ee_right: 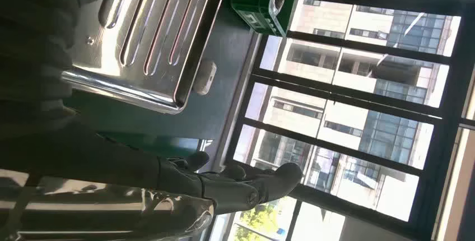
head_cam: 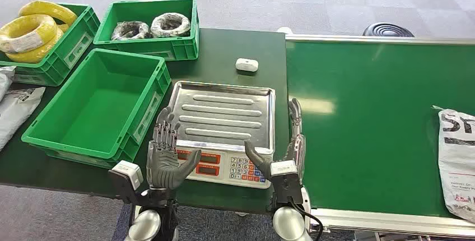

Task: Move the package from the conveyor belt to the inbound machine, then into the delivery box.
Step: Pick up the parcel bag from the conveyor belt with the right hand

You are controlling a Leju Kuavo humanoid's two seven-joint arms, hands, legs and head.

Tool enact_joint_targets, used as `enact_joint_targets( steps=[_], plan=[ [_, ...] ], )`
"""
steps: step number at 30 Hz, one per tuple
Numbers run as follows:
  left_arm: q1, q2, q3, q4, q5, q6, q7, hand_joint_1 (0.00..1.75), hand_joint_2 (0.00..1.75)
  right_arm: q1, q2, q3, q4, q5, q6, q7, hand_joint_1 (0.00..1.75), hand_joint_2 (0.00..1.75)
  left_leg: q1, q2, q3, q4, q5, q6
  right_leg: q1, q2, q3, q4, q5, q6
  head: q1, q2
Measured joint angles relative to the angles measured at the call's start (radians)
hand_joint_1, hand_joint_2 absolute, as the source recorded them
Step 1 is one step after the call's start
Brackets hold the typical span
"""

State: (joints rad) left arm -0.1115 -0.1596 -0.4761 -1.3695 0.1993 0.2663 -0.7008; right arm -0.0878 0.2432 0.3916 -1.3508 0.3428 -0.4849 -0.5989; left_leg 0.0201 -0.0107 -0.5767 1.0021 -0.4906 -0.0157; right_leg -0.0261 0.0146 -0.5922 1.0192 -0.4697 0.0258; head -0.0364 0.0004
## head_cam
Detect large white poly mailer bag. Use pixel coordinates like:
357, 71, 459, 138
0, 87, 46, 152

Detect black wrapped cable coil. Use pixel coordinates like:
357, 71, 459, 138
150, 12, 192, 39
110, 21, 151, 41

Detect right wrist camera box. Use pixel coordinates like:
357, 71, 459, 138
269, 160, 304, 207

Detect large empty green crate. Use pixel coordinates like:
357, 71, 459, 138
21, 48, 172, 170

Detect small white poly mailer bag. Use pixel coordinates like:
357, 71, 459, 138
0, 66, 17, 103

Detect electronic weighing scale steel tray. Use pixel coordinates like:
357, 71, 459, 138
169, 80, 277, 190

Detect small white plastic device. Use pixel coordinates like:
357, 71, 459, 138
235, 58, 259, 73

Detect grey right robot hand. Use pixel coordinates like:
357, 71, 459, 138
244, 98, 307, 183

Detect green crate with black coils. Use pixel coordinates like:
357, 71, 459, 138
92, 0, 200, 62

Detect green crate with yellow coils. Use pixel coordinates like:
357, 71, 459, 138
0, 2, 101, 87

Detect yellow cable coil with label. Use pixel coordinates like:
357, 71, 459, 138
0, 14, 58, 54

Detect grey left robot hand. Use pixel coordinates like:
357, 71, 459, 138
146, 106, 202, 191

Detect white printed poly mailer package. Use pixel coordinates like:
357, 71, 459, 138
432, 105, 475, 224

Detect black ribbed round object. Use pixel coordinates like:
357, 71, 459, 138
362, 22, 415, 38

